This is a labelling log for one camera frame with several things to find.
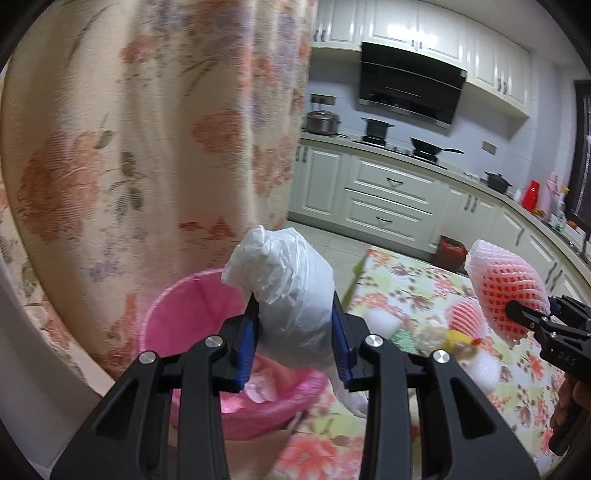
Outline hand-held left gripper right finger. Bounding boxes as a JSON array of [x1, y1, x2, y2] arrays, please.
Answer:
[[330, 293, 541, 480]]

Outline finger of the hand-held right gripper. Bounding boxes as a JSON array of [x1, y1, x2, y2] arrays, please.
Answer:
[[505, 299, 552, 330], [547, 295, 591, 324]]

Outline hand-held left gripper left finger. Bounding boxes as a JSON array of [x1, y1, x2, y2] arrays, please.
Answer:
[[51, 295, 262, 480]]

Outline pink foam fruit net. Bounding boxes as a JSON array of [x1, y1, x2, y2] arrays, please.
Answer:
[[464, 239, 551, 349]]

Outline pale pink foam net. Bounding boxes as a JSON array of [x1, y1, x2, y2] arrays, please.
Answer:
[[445, 298, 485, 335]]

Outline yellow sponge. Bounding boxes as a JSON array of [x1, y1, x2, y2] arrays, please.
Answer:
[[443, 330, 481, 354]]

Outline pink plastic bin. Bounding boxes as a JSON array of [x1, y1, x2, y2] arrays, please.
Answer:
[[141, 270, 326, 441]]

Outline white plastic bag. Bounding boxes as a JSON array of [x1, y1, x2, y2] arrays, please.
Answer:
[[222, 225, 370, 418]]

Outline person's right hand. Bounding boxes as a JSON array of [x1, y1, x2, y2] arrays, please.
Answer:
[[549, 373, 591, 444]]

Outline pink crumpled wrapper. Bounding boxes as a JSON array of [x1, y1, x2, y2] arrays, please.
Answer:
[[245, 369, 283, 404]]

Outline white foam ball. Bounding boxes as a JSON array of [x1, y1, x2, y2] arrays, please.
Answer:
[[468, 353, 503, 393], [365, 308, 402, 340]]

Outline brown floor bin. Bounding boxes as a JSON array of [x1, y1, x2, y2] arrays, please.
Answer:
[[436, 235, 468, 275]]

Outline floral tablecloth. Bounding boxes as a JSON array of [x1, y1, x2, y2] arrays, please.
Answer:
[[272, 247, 568, 480]]

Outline pink thermos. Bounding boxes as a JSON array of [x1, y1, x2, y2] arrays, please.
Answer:
[[541, 172, 559, 215]]

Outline red thermos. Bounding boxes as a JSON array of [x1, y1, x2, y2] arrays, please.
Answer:
[[521, 180, 541, 210]]

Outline black casserole pot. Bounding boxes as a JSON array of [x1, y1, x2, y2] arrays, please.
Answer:
[[485, 172, 513, 193]]

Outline dark window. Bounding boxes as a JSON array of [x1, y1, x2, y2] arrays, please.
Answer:
[[566, 80, 591, 232]]

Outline white lower cabinets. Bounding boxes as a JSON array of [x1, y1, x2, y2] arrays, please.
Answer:
[[288, 141, 591, 315]]

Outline white cabinets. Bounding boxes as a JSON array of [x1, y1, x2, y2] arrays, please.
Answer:
[[311, 0, 532, 112], [288, 141, 591, 315]]

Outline black wok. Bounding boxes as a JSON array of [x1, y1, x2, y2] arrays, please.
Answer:
[[410, 137, 465, 160]]

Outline black gas hob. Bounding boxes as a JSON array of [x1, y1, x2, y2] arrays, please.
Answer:
[[358, 136, 446, 168]]

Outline black stock pot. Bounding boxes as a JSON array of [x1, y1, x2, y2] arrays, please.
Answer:
[[361, 117, 395, 141]]

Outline silver pressure cooker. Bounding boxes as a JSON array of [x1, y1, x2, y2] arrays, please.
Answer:
[[302, 110, 341, 136]]

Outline floral curtain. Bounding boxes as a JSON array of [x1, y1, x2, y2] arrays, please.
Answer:
[[0, 0, 319, 407]]

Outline black range hood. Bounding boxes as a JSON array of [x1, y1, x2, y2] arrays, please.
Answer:
[[358, 41, 467, 130]]

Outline white upper cabinets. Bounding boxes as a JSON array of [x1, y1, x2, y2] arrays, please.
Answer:
[[311, 0, 532, 112]]

